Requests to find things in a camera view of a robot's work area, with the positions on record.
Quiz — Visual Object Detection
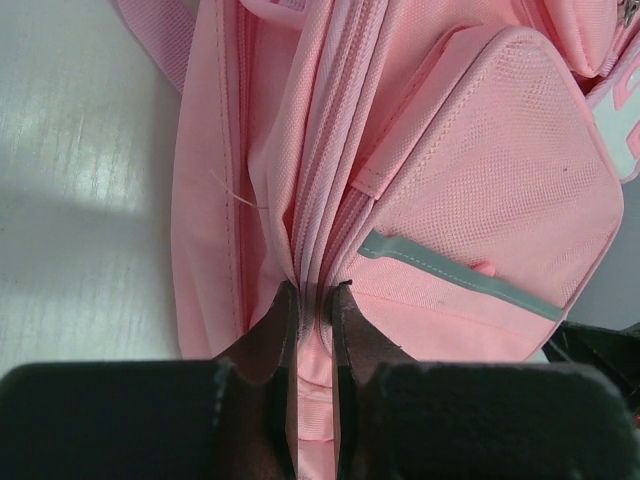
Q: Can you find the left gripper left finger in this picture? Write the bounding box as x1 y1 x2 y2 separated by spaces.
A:
1 283 298 479

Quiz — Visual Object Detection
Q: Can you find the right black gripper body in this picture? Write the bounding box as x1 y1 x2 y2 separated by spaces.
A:
542 322 640 400

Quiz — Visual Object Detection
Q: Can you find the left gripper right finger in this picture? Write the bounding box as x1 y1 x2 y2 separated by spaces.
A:
331 283 639 479

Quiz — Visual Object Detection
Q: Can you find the pink student backpack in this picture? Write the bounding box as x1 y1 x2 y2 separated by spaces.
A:
119 1 639 444

